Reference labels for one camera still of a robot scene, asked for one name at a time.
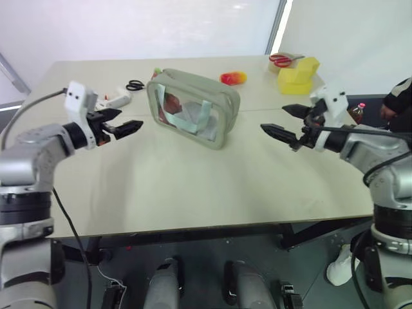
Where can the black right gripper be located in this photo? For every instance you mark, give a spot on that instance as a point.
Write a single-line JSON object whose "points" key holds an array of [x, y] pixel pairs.
{"points": [[310, 130]]}

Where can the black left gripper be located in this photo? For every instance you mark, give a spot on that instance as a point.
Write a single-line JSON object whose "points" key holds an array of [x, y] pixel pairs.
{"points": [[98, 128]]}

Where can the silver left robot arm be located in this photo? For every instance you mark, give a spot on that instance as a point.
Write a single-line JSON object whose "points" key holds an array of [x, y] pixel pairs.
{"points": [[30, 161]]}

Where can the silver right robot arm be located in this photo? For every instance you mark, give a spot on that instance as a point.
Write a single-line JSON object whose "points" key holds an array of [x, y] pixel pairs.
{"points": [[386, 161]]}

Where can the raw red meat piece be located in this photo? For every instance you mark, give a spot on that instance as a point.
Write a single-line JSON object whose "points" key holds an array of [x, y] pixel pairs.
{"points": [[172, 103]]}

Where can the clear grey-trimmed zipper pouch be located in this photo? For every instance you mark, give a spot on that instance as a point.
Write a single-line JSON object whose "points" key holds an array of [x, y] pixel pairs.
{"points": [[209, 96]]}

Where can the person's bare hand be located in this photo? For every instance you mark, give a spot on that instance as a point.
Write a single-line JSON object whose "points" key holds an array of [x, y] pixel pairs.
{"points": [[385, 112]]}

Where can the white glue gun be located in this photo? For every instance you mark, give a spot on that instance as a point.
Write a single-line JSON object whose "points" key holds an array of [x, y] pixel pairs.
{"points": [[117, 98]]}

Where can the yellow plastic box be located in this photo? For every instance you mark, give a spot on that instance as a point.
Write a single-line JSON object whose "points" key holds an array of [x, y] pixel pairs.
{"points": [[296, 78]]}

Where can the small red green toy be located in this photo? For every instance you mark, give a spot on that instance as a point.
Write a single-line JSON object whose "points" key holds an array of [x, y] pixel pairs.
{"points": [[156, 72]]}

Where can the amber bottle with red cap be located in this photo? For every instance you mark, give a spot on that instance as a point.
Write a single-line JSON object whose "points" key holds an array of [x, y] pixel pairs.
{"points": [[355, 114]]}

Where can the red yellow plush toy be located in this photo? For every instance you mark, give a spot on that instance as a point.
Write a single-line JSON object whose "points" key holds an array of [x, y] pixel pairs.
{"points": [[233, 78]]}

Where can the person in black jacket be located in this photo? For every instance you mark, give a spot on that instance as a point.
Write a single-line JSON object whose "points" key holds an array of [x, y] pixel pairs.
{"points": [[400, 96]]}

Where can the white object on floor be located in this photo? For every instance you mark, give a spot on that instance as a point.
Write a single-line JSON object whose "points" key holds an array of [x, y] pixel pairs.
{"points": [[341, 267]]}

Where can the small black floor device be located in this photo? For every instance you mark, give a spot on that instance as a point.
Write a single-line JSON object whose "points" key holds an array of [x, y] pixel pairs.
{"points": [[114, 296], [291, 296]]}

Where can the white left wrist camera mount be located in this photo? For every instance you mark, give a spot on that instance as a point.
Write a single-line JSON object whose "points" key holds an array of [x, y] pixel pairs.
{"points": [[76, 98]]}

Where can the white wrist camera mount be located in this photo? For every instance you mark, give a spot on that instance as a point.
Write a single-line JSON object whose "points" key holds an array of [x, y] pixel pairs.
{"points": [[76, 98], [334, 103]]}

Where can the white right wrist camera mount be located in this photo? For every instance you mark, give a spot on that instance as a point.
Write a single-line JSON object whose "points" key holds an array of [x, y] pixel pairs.
{"points": [[334, 103]]}

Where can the grey metal window frame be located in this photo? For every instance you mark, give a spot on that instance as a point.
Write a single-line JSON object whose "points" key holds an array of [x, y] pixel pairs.
{"points": [[13, 75]]}

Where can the black table frame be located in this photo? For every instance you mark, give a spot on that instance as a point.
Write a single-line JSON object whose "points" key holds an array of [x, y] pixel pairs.
{"points": [[193, 233]]}

